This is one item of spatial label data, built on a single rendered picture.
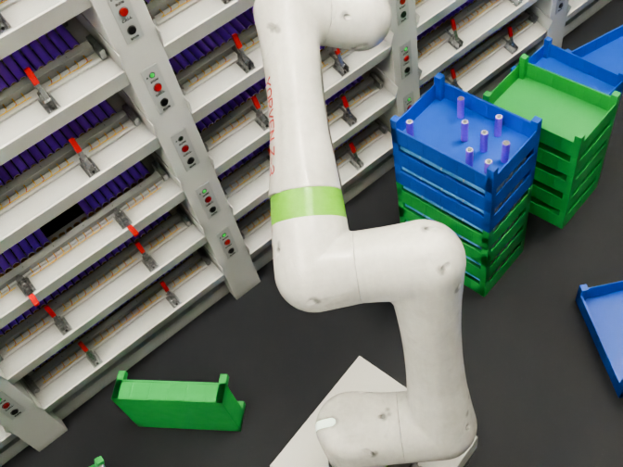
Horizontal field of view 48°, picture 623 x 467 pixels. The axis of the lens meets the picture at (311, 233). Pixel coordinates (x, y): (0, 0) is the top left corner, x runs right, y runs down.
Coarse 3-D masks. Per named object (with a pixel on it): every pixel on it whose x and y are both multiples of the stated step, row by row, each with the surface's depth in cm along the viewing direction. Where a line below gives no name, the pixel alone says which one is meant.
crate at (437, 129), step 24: (432, 96) 183; (456, 96) 181; (432, 120) 181; (456, 120) 179; (480, 120) 178; (504, 120) 174; (528, 120) 169; (408, 144) 175; (432, 144) 176; (456, 144) 175; (528, 144) 167; (456, 168) 167; (480, 168) 169; (504, 168) 162
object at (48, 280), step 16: (144, 160) 176; (160, 160) 171; (160, 192) 173; (176, 192) 173; (128, 208) 171; (144, 208) 171; (160, 208) 172; (112, 224) 169; (144, 224) 172; (80, 240) 167; (96, 240) 167; (112, 240) 168; (64, 256) 166; (80, 256) 166; (96, 256) 168; (32, 272) 164; (48, 272) 164; (64, 272) 164; (80, 272) 169; (16, 288) 162; (48, 288) 164; (0, 304) 161; (16, 304) 161; (32, 304) 164; (0, 320) 160
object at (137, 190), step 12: (144, 180) 171; (156, 180) 172; (132, 192) 170; (108, 204) 168; (120, 204) 169; (96, 216) 167; (72, 228) 166; (84, 228) 166; (60, 240) 165; (72, 240) 166; (48, 252) 163; (24, 264) 162; (36, 264) 163; (48, 264) 164; (12, 276) 161; (0, 288) 161
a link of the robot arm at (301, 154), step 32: (256, 0) 112; (288, 0) 109; (320, 0) 111; (288, 32) 109; (320, 32) 113; (288, 64) 108; (320, 64) 112; (288, 96) 108; (320, 96) 110; (288, 128) 107; (320, 128) 108; (288, 160) 105; (320, 160) 106
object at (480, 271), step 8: (520, 232) 198; (512, 240) 197; (520, 240) 202; (504, 248) 202; (512, 248) 200; (504, 256) 198; (472, 264) 194; (480, 264) 191; (496, 264) 196; (472, 272) 198; (480, 272) 195; (488, 272) 194
